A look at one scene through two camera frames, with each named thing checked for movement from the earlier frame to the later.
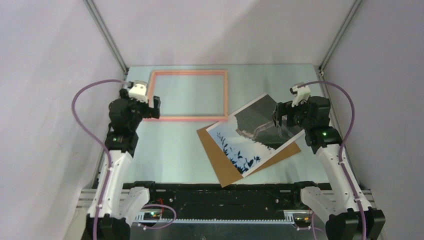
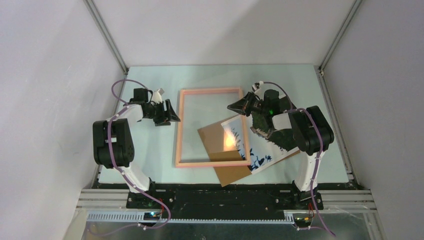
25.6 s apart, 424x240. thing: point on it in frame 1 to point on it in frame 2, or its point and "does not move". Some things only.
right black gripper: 286,108 to 239,106
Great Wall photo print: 250,137 does not move
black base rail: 224,201 does not move
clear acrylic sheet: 255,121 to 211,132
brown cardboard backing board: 225,172 to 221,147
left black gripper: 150,112 to 168,116
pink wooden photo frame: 151,89 to 179,129
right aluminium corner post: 340,34 does not move
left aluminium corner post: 107,35 does not move
